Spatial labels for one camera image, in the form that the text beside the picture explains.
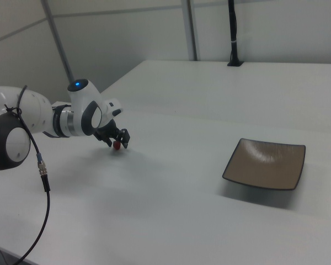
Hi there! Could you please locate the square brown ceramic plate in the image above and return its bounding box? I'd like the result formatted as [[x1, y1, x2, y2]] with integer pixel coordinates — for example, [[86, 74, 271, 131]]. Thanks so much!
[[222, 137, 306, 191]]

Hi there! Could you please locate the black cable with metal connector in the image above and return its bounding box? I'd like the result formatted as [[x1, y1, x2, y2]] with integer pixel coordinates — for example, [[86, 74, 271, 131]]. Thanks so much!
[[4, 84, 51, 265]]

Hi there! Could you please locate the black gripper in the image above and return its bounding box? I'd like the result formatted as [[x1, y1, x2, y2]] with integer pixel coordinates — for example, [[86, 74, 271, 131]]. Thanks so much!
[[93, 118, 131, 149]]

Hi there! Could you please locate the black pole with square base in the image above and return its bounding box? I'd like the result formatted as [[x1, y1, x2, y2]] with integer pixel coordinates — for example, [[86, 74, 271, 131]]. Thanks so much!
[[227, 0, 245, 67]]

